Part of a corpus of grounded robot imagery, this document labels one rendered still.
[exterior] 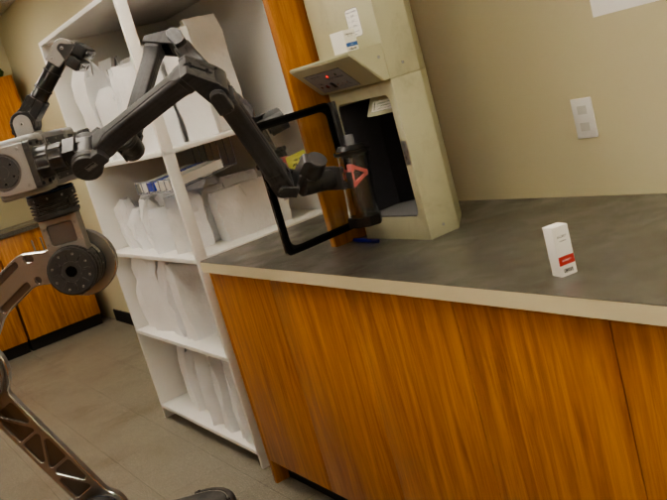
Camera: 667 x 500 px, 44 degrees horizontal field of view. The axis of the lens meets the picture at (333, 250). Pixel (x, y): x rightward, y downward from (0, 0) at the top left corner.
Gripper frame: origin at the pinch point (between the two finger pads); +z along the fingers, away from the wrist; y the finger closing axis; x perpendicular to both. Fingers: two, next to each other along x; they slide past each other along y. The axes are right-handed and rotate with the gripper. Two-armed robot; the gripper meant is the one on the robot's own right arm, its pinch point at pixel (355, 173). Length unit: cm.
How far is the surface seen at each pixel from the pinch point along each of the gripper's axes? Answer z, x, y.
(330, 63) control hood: -5.3, -31.6, -4.4
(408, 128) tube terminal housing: 8.6, -10.2, -16.4
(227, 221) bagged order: 15, 19, 111
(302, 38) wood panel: 5.3, -42.1, 21.4
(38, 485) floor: -65, 128, 202
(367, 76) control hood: 1.0, -26.2, -12.0
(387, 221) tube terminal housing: 10.2, 17.1, 1.9
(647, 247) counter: 4, 21, -90
